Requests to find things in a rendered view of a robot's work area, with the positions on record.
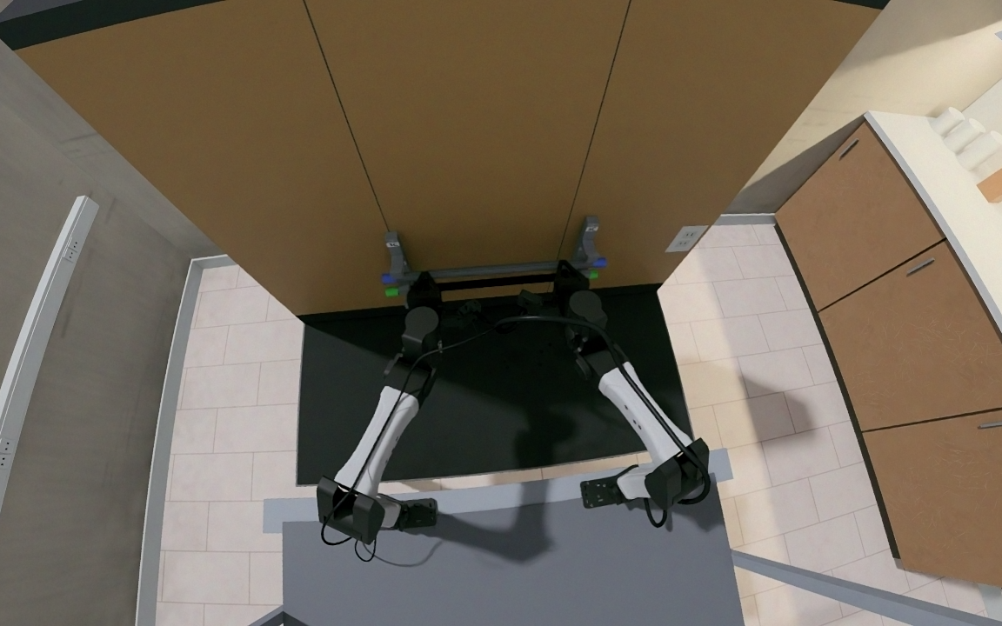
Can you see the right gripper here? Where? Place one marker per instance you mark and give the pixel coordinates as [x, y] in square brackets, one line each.
[565, 288]

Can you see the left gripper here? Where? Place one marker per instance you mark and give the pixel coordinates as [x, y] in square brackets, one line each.
[433, 299]

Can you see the grey flat panel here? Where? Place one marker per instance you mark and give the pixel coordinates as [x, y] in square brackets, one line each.
[516, 554]

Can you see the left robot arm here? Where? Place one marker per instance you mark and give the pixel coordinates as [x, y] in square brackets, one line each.
[363, 472]

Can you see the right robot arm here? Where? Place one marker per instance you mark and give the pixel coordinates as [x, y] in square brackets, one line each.
[664, 484]

